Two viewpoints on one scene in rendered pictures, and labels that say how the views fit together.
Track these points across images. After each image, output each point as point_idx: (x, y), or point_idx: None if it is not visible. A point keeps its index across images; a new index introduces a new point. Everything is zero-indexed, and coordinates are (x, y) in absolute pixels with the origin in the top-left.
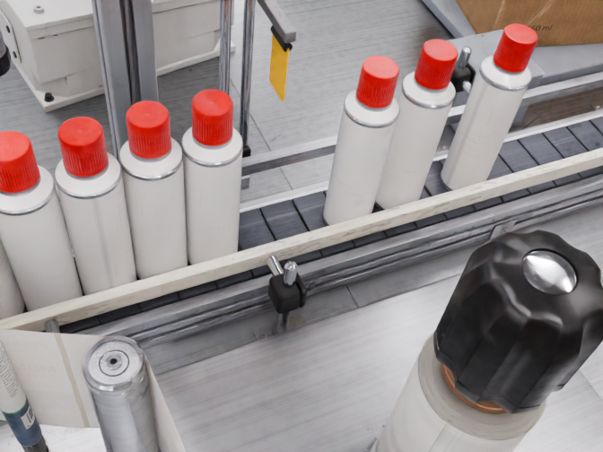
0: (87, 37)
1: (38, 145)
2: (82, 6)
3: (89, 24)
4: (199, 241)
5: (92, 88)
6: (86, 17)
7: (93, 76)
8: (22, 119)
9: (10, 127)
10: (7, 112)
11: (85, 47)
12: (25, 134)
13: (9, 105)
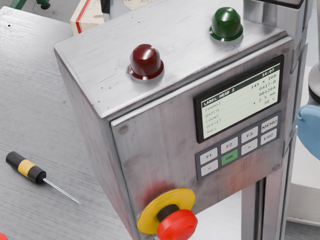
0: (293, 193)
1: (229, 235)
2: (298, 175)
3: (295, 188)
4: None
5: (287, 216)
6: (295, 185)
7: (290, 211)
8: (235, 210)
9: (224, 212)
10: (231, 200)
11: (289, 197)
12: (228, 222)
13: (235, 195)
